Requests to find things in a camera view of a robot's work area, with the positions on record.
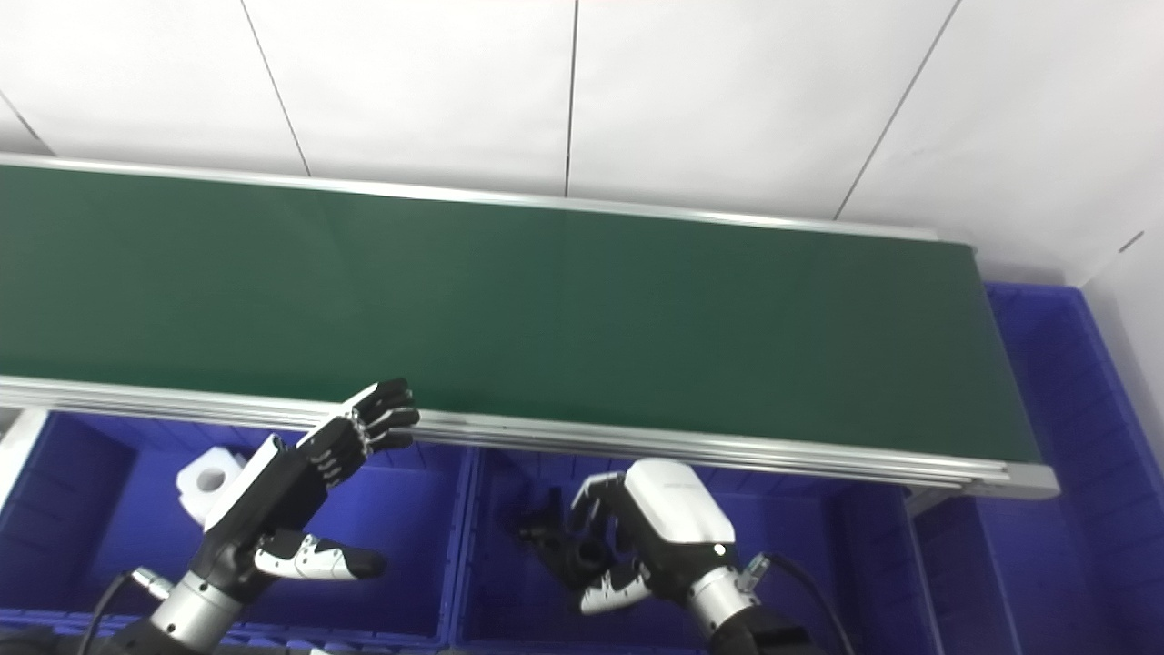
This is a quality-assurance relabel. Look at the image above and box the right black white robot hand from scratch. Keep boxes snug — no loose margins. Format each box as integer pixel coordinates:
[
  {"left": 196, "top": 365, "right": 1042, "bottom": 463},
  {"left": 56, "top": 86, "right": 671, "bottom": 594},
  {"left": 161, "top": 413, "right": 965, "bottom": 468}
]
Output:
[{"left": 570, "top": 458, "right": 738, "bottom": 615}]

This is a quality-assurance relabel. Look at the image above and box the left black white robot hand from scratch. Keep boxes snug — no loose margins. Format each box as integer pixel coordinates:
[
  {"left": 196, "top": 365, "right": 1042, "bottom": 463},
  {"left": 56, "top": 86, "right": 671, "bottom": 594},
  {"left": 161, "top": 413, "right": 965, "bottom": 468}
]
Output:
[{"left": 188, "top": 378, "right": 421, "bottom": 601}]

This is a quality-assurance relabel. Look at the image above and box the black flanged part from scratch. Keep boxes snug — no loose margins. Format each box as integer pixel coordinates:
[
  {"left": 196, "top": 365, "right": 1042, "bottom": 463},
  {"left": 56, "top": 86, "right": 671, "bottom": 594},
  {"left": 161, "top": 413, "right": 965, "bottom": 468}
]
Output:
[{"left": 542, "top": 532, "right": 612, "bottom": 590}]

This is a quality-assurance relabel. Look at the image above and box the white block part with hole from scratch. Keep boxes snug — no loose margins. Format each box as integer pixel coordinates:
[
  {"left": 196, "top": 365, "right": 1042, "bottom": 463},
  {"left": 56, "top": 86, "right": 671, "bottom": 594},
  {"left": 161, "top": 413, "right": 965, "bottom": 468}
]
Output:
[{"left": 176, "top": 446, "right": 246, "bottom": 527}]

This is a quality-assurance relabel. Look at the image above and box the green conveyor belt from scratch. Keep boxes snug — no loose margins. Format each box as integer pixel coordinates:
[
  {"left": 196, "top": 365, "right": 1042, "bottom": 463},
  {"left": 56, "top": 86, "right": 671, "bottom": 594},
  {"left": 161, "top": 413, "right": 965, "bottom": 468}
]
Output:
[
  {"left": 0, "top": 153, "right": 1060, "bottom": 501},
  {"left": 0, "top": 164, "right": 1042, "bottom": 465}
]

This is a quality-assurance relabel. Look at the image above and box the large blue plastic bin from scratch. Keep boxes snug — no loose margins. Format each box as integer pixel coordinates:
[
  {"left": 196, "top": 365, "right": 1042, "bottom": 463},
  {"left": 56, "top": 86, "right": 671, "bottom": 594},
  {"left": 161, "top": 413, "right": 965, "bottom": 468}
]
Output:
[{"left": 900, "top": 282, "right": 1164, "bottom": 655}]

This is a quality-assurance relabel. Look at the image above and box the white board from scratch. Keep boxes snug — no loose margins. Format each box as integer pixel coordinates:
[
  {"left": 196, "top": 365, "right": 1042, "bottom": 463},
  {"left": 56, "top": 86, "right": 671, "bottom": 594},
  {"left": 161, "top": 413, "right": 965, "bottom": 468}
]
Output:
[{"left": 0, "top": 409, "right": 48, "bottom": 497}]

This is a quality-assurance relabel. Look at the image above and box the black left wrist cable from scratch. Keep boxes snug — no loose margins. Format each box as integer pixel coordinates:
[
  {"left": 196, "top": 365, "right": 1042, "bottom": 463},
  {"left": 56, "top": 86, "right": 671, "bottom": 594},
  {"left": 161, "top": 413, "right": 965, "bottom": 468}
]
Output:
[{"left": 77, "top": 566, "right": 174, "bottom": 655}]

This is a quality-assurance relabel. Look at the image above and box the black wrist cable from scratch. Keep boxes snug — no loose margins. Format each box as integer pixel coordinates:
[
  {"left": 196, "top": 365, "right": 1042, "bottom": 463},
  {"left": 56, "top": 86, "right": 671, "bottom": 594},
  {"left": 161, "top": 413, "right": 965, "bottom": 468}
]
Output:
[
  {"left": 741, "top": 552, "right": 856, "bottom": 655},
  {"left": 77, "top": 566, "right": 174, "bottom": 655}
]

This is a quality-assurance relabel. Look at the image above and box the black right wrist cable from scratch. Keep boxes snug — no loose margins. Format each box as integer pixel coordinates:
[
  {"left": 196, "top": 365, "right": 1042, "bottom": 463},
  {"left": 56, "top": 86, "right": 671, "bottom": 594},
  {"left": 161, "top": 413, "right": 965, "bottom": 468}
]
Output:
[{"left": 741, "top": 552, "right": 856, "bottom": 655}]

